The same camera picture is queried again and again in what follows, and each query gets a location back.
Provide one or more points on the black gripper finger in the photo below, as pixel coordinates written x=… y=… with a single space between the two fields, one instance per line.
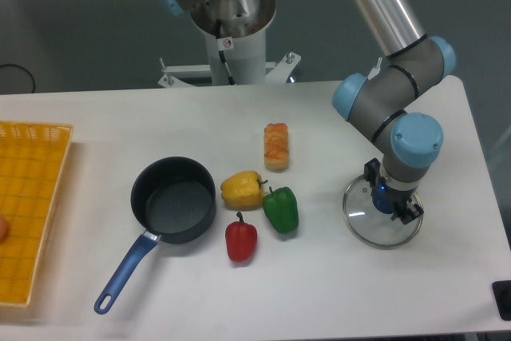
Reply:
x=412 y=211
x=399 y=210

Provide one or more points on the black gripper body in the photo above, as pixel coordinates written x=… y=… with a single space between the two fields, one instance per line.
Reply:
x=385 y=189

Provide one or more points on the glass lid blue knob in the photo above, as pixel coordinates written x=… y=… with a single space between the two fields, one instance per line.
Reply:
x=370 y=225

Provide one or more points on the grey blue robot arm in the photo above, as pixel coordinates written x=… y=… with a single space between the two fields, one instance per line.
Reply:
x=376 y=105

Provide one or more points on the green bell pepper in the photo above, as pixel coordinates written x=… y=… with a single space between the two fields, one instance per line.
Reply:
x=281 y=209

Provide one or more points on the orange bread loaf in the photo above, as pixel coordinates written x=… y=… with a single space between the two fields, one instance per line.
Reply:
x=276 y=146

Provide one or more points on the black device at table edge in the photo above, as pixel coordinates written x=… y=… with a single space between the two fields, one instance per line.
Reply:
x=502 y=295

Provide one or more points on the yellow bell pepper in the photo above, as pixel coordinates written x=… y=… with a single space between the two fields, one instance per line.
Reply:
x=243 y=191

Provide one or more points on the red bell pepper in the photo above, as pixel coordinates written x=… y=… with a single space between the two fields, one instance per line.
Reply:
x=241 y=239

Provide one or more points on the yellow woven basket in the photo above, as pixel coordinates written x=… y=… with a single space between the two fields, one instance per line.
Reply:
x=33 y=157

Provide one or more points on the dark saucepan blue handle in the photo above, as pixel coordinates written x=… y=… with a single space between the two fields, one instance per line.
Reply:
x=174 y=199

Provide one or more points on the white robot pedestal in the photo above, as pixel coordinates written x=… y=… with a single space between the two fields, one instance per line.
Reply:
x=234 y=32

